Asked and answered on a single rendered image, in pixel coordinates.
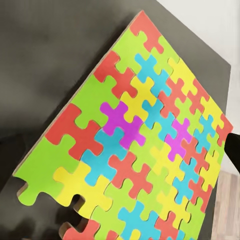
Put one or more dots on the jigsaw puzzle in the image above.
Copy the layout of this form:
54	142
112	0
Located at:
141	142

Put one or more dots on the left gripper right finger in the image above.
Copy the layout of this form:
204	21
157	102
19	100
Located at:
232	149

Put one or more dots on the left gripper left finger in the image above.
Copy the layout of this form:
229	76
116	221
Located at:
12	150

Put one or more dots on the desk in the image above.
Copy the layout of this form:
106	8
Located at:
48	48

